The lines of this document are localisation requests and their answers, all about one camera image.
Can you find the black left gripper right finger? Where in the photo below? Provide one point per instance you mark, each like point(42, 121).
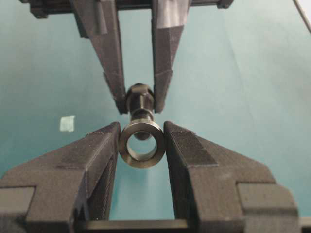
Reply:
point(222, 191)

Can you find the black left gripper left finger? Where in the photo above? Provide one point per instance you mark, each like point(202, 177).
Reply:
point(75, 182)

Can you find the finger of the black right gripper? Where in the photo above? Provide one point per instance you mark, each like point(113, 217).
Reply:
point(168, 20)
point(98, 21)

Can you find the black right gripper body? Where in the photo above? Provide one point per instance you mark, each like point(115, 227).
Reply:
point(42, 8)

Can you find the dark metal shaft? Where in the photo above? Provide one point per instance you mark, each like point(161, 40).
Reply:
point(140, 102)

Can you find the middle white tape marker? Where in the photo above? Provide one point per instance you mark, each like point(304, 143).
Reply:
point(67, 123)

